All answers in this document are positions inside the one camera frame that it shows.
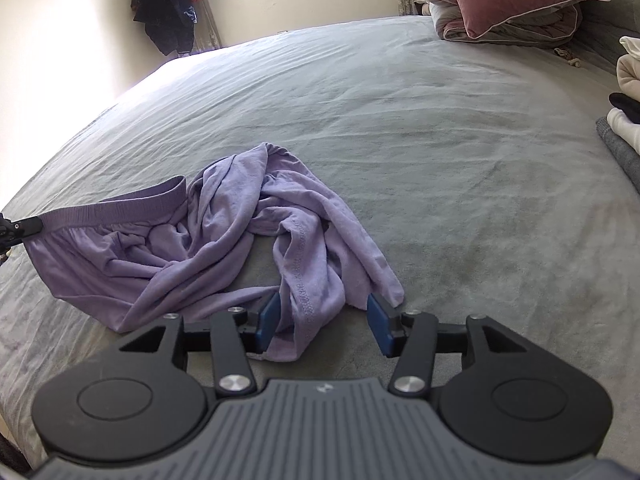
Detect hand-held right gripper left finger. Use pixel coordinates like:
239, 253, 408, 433
117, 292, 283, 397

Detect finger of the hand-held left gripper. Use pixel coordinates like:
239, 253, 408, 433
0, 212, 44, 259

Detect stack of folded clothes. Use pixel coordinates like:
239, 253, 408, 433
608, 92, 640, 125

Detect grey folded garment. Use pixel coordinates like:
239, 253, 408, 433
595, 117, 640, 192

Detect dark hanging clothes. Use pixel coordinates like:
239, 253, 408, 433
131, 0, 210, 56

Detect sheer patterned curtain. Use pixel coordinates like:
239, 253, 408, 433
194, 0, 223, 52

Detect folded grey quilt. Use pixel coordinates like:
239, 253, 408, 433
414, 0, 596, 50

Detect beige folded garment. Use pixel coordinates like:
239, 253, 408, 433
616, 55, 640, 106

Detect purple pants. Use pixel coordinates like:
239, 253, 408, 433
22, 142, 406, 365

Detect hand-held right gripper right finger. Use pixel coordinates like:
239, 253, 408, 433
366, 292, 528, 398

